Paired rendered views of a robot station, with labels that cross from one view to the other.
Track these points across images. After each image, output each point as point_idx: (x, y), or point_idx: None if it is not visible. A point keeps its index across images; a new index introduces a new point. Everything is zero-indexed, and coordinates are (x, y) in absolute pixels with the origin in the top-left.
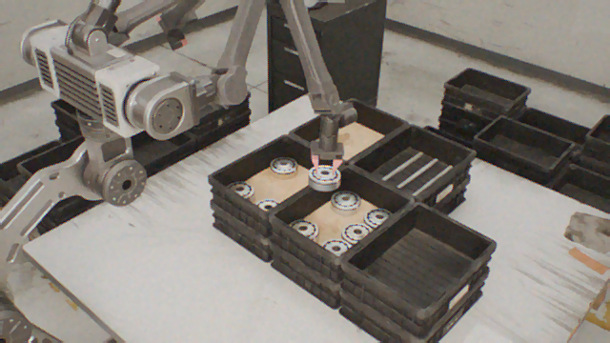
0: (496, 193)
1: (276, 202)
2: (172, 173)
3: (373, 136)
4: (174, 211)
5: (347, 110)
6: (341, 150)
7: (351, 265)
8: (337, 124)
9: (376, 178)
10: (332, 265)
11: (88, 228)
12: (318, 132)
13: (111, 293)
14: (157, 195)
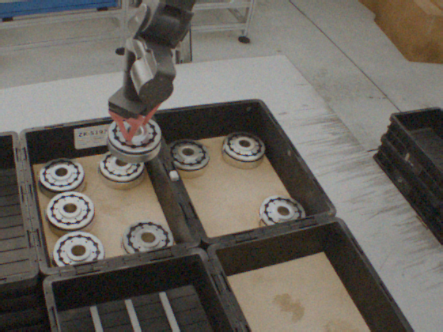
0: None
1: (194, 165)
2: (369, 171)
3: None
4: None
5: (145, 66)
6: (117, 101)
7: (2, 134)
8: (125, 53)
9: (136, 260)
10: (35, 146)
11: (292, 89)
12: (364, 303)
13: (187, 77)
14: (328, 145)
